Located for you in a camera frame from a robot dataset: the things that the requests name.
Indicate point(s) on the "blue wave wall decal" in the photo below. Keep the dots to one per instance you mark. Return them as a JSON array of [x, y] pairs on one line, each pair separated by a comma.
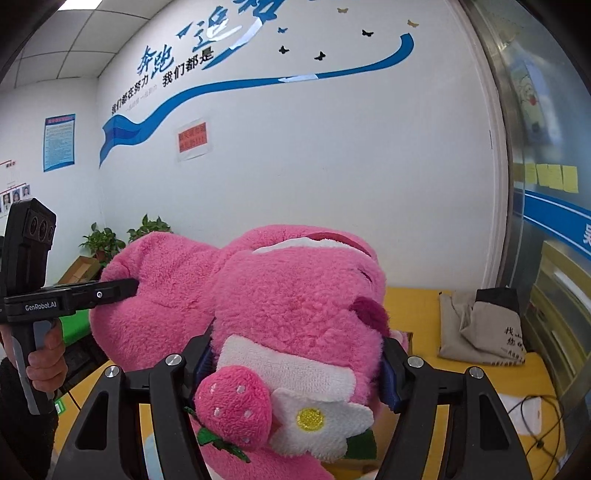
[[134, 134]]

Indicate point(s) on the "red notice sign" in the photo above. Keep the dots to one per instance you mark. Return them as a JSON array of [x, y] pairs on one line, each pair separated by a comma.
[[193, 140]]

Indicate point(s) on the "person's left hand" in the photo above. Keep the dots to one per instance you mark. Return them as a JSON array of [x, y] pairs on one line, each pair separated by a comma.
[[48, 357]]

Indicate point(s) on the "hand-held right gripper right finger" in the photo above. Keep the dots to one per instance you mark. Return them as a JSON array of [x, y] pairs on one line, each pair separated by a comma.
[[390, 383]]

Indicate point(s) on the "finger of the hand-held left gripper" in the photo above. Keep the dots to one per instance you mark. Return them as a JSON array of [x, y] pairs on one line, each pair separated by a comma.
[[117, 291]]

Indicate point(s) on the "green table cloth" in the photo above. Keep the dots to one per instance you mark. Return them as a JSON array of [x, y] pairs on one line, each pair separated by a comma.
[[76, 327]]

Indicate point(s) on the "blue wall poster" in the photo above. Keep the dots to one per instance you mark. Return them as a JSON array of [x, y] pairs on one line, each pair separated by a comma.
[[60, 143]]

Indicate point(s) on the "small cardboard box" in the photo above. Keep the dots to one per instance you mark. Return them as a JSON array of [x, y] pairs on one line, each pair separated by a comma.
[[78, 272]]

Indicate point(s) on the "row of yellow sticky notes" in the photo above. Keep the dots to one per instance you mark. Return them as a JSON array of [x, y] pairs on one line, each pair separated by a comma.
[[554, 177]]

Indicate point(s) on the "pink plush bear toy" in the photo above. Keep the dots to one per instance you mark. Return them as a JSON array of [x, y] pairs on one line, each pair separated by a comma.
[[295, 295]]

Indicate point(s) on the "photo wall chart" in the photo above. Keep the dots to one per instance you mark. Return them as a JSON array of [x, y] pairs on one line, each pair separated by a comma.
[[14, 194]]

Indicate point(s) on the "blue door band sign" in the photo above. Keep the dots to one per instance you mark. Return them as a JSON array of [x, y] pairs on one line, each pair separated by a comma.
[[549, 214]]

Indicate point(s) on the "cartoon door poster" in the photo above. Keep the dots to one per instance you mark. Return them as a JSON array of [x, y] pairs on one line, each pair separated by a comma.
[[528, 97]]

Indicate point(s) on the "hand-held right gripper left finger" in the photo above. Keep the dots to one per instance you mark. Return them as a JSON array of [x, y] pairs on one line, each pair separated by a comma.
[[203, 367]]

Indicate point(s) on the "glass door with metal frame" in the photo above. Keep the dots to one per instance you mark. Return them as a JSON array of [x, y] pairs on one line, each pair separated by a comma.
[[558, 115]]

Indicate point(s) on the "white paper pad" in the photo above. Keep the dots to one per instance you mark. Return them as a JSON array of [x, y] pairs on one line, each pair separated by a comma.
[[526, 415]]

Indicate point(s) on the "large cardboard box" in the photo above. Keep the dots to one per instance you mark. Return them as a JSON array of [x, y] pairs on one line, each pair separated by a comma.
[[358, 467]]

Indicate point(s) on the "blue wall lettering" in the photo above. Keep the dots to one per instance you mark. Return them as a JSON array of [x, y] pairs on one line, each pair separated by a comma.
[[150, 57]]

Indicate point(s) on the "beige cloth bag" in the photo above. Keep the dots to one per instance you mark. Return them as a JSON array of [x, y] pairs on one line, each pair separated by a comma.
[[466, 341]]

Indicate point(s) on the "black cloth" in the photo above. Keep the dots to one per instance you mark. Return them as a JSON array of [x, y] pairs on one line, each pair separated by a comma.
[[501, 302]]

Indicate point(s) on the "person's left forearm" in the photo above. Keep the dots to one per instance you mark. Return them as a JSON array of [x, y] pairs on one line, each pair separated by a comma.
[[23, 438]]

